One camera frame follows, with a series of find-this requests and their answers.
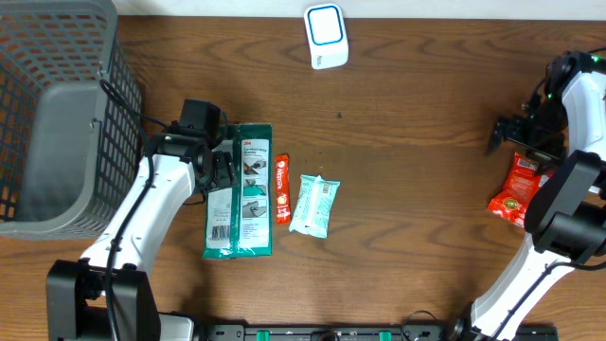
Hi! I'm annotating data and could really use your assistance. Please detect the green white wipes pack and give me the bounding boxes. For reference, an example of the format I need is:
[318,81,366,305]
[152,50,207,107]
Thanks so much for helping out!
[203,123,273,260]

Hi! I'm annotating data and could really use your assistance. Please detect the red coffee stick sachet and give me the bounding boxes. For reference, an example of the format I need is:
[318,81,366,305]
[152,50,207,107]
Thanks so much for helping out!
[276,153,292,224]

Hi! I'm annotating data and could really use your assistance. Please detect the red candy bag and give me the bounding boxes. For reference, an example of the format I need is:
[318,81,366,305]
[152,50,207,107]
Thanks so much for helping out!
[487,153,551,227]

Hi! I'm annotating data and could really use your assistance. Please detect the mint green tissue pack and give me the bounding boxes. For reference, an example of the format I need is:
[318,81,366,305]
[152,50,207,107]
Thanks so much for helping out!
[289,175,340,239]

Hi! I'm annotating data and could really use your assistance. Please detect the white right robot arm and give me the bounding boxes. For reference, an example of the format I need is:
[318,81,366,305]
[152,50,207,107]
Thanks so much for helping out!
[449,48,605,340]

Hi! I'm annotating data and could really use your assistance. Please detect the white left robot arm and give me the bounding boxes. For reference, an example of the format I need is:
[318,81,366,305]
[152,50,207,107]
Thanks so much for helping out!
[45,134,238,340]

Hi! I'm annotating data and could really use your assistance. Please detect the white barcode scanner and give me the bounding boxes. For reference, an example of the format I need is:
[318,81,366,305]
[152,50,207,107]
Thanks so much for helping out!
[303,3,349,70]

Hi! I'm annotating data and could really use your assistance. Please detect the grey plastic mesh basket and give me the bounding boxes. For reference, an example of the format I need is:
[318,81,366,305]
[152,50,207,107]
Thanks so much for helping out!
[1,1,142,240]

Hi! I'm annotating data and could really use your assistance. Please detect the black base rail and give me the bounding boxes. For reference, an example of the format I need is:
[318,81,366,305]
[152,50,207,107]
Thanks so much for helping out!
[204,323,560,341]

